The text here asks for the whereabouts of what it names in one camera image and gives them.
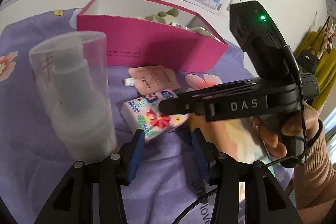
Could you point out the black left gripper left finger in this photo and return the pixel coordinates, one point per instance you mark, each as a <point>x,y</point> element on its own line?
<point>72,199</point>

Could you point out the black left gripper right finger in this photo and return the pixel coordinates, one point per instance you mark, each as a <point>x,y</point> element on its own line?
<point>265,199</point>

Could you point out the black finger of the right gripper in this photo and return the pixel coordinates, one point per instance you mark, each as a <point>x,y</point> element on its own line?
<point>238,98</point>

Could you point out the floral tissue pack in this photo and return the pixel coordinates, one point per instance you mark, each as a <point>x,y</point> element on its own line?
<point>143,113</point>

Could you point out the right hand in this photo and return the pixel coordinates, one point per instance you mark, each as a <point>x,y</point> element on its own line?
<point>225,134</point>

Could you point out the beige knit sleeve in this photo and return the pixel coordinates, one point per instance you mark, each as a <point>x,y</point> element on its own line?
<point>314,182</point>

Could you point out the yellow garment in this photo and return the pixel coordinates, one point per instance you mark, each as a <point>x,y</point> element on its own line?
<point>314,58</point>

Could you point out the white packet in box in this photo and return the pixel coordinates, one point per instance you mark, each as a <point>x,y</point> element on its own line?
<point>197,30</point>

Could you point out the purple floral cloth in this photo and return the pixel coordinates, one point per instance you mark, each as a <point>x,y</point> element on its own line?
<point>168,187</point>

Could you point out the pink cosmetic pouch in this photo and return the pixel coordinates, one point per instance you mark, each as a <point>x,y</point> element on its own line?
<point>152,79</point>

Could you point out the green plush turtle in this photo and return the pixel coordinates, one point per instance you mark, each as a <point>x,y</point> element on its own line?
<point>168,17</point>

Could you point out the pink cardboard box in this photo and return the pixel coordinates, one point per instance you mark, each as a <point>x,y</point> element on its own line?
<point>132,41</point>

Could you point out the clear spray bottle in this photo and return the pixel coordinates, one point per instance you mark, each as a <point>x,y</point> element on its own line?
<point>70,73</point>

